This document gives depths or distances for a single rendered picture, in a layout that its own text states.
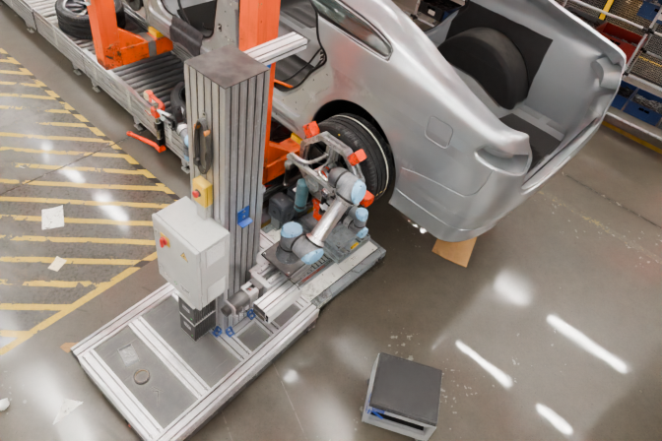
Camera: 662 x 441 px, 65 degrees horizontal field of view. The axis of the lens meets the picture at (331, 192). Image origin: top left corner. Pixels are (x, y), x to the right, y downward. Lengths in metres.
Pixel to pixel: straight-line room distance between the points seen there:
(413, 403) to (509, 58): 2.75
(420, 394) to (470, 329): 0.94
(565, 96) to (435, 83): 1.80
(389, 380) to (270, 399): 0.76
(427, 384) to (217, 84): 2.13
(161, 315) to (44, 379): 0.74
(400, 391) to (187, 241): 1.53
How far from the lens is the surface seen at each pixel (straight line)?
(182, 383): 3.30
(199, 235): 2.57
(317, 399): 3.51
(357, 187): 2.71
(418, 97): 3.07
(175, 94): 4.75
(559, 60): 4.56
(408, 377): 3.31
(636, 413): 4.33
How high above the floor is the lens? 3.17
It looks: 43 degrees down
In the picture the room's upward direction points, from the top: 11 degrees clockwise
